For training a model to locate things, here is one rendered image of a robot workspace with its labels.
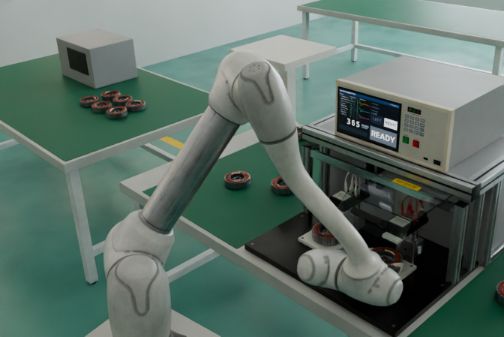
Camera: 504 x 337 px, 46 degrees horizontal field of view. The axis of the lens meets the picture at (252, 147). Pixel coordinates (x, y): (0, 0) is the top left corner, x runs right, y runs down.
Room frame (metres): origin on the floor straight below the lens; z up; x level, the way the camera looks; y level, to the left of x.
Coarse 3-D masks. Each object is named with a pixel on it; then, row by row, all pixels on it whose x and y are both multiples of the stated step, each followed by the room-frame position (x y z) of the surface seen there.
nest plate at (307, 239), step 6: (306, 234) 1.82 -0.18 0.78; (300, 240) 1.79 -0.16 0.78; (306, 240) 1.78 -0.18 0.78; (312, 240) 1.78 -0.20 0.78; (312, 246) 1.75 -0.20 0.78; (318, 246) 1.74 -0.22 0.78; (324, 246) 1.74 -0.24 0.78; (330, 246) 1.74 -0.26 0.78; (336, 246) 1.74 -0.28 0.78; (342, 246) 1.74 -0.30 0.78
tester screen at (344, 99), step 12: (348, 96) 1.90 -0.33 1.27; (360, 96) 1.86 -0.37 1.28; (348, 108) 1.90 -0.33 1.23; (360, 108) 1.86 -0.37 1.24; (372, 108) 1.83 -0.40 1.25; (384, 108) 1.79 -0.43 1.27; (396, 108) 1.76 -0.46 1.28; (360, 120) 1.86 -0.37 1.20; (396, 120) 1.76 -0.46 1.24; (348, 132) 1.90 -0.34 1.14; (396, 132) 1.75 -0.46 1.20; (384, 144) 1.78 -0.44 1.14; (396, 144) 1.75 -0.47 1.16
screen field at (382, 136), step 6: (372, 126) 1.82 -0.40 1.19; (372, 132) 1.82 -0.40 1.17; (378, 132) 1.80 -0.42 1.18; (384, 132) 1.79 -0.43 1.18; (390, 132) 1.77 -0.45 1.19; (372, 138) 1.82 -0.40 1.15; (378, 138) 1.80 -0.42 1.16; (384, 138) 1.79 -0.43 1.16; (390, 138) 1.77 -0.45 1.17; (396, 138) 1.75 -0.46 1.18; (390, 144) 1.77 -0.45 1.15
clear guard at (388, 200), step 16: (384, 176) 1.70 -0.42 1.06; (400, 176) 1.70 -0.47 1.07; (352, 192) 1.61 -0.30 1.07; (368, 192) 1.61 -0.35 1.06; (384, 192) 1.60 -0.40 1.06; (400, 192) 1.60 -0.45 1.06; (416, 192) 1.59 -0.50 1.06; (432, 192) 1.59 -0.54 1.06; (368, 208) 1.53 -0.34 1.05; (384, 208) 1.51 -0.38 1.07; (400, 208) 1.51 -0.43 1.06; (416, 208) 1.50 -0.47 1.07; (432, 208) 1.50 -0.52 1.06; (368, 224) 1.49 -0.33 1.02; (400, 224) 1.44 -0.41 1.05; (400, 240) 1.41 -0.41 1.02
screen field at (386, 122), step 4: (372, 116) 1.82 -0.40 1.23; (376, 116) 1.81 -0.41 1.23; (380, 116) 1.80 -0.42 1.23; (372, 120) 1.82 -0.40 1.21; (376, 120) 1.81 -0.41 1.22; (380, 120) 1.80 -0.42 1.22; (384, 120) 1.79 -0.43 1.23; (388, 120) 1.78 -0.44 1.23; (392, 120) 1.77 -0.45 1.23; (380, 124) 1.80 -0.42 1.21; (384, 124) 1.79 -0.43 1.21; (388, 124) 1.78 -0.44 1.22; (392, 124) 1.76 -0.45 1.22; (396, 124) 1.75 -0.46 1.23; (392, 128) 1.76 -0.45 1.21; (396, 128) 1.75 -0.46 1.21
